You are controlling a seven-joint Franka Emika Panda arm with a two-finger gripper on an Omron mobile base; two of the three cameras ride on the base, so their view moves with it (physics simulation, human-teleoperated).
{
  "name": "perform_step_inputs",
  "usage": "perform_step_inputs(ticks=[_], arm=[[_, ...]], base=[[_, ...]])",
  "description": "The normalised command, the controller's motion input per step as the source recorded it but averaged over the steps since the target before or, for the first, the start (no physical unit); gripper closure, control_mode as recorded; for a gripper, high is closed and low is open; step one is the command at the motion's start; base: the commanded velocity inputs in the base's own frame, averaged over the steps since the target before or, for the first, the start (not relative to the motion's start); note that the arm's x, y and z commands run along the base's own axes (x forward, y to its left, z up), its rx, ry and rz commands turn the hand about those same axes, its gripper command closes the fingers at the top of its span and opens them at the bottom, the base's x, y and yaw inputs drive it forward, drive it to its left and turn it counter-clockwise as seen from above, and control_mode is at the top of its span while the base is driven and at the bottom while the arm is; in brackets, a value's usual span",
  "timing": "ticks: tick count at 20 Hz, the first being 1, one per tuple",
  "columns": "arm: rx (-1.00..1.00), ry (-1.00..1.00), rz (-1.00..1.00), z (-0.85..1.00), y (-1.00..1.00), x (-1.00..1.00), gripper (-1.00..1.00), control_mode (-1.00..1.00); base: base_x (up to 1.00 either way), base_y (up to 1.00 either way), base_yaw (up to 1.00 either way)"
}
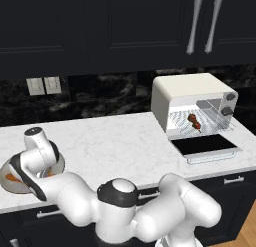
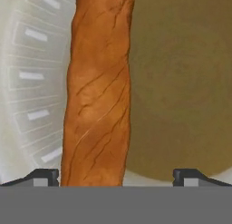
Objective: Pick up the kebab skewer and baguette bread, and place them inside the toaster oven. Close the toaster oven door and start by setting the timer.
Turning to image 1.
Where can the orange-brown baguette bread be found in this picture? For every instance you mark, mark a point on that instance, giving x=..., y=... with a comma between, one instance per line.
x=12, y=177

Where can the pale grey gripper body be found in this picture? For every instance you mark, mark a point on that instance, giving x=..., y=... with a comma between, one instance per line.
x=44, y=173

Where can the black base cupboard door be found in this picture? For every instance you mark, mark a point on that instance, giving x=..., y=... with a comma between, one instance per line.
x=233, y=211
x=43, y=236

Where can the black drawer front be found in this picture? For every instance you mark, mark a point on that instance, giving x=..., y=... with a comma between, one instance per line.
x=148, y=195
x=20, y=217
x=230, y=181

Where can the white wall switch plate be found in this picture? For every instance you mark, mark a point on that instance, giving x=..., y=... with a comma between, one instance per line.
x=35, y=86
x=53, y=85

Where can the dark grey toaster oven knob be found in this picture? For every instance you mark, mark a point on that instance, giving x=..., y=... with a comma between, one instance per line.
x=227, y=111
x=230, y=97

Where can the brown kebab skewer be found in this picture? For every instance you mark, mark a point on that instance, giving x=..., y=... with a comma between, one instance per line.
x=194, y=122

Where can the toaster oven glass door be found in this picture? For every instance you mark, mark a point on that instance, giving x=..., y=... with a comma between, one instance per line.
x=203, y=145

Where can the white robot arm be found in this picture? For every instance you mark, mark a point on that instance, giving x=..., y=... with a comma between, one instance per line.
x=76, y=201

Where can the black wall cupboard door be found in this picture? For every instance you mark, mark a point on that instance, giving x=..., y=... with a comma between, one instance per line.
x=140, y=27
x=236, y=27
x=40, y=31

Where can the silver round plate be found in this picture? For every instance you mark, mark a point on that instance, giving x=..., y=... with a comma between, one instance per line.
x=59, y=166

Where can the white toaster oven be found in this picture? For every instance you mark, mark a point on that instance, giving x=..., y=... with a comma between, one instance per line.
x=186, y=87

